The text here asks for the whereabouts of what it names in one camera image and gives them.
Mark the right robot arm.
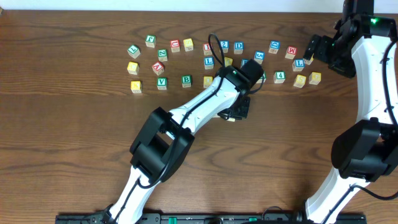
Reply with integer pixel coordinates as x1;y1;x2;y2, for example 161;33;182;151
302;0;397;223

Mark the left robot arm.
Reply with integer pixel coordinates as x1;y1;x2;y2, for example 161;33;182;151
103;59;264;223

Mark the yellow K block far right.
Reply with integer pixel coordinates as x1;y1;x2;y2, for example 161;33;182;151
303;56;313;65

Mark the yellow k block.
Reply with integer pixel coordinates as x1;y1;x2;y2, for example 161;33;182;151
303;56;313;65
131;80;142;94

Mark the blue L block right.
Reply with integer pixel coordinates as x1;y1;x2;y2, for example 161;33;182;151
292;58;305;72

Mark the blue l block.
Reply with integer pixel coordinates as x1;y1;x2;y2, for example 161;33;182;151
292;58;305;72
204;57;215;70

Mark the red M block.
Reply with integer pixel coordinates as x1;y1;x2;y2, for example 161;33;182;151
285;46;297;60

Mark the yellow G block far right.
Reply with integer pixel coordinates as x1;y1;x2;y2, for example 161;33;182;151
308;72;322;85

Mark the green J block right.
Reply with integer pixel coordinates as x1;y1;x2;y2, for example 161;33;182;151
256;72;267;84

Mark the green j block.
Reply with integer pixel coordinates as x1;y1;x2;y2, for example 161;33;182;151
256;72;267;84
145;35;156;48

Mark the yellow S block bottom right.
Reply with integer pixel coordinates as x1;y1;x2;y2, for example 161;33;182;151
293;74;307;88

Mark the yellow O block bottom row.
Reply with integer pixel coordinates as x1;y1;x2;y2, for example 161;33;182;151
203;76;213;88

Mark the yellow o block row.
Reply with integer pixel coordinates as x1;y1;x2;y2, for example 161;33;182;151
203;76;213;88
224;57;233;67

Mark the blue D block right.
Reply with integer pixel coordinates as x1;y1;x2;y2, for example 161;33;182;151
269;40;280;54

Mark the blue d block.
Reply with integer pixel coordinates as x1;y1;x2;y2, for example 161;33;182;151
234;42;244;54
269;40;280;54

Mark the blue P block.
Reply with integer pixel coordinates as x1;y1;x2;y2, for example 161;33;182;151
241;58;248;67

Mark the yellow O block middle row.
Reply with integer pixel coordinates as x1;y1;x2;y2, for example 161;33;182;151
224;57;233;67

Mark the green 4 block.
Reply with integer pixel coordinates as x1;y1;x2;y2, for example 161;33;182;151
274;71;286;84

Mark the blue 5 block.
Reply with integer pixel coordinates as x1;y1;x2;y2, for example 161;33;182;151
254;51;265;65

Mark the blue L block centre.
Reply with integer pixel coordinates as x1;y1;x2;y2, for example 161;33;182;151
204;57;215;70

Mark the green B block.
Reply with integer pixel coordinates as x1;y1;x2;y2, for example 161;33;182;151
182;75;192;88

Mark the blue D block centre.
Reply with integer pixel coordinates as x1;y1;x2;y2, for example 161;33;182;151
234;42;244;54

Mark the blue 2 block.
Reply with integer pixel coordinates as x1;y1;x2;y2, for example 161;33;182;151
220;40;229;54

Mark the red I block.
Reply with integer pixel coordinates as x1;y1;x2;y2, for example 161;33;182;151
203;43;213;56

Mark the green V block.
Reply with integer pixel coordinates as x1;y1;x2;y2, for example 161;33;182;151
157;77;167;90

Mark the yellow S block top row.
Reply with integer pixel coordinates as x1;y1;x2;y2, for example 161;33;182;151
183;38;194;52

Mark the red A block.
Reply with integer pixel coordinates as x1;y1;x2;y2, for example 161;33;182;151
152;61;165;76

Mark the red U block top row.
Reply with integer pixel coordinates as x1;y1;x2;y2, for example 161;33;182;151
170;40;180;53

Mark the green Z block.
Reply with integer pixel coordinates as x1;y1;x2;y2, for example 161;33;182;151
157;49;168;62

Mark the yellow K block left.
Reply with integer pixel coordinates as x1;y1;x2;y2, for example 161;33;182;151
131;80;142;94

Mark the green J block far left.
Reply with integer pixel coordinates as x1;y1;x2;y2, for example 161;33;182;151
145;35;156;48

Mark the yellow C block left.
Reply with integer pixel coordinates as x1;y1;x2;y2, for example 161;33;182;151
127;62;139;75

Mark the green L block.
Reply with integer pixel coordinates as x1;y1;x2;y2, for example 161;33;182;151
127;45;141;58

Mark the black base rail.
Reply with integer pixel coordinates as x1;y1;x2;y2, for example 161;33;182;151
55;212;367;224

